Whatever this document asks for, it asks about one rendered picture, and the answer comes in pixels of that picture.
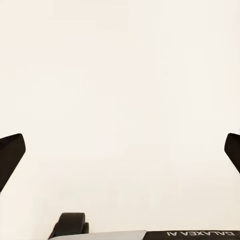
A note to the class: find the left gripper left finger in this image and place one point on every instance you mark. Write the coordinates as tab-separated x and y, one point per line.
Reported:
12	149

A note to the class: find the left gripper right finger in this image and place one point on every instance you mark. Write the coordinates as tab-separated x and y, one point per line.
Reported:
232	149

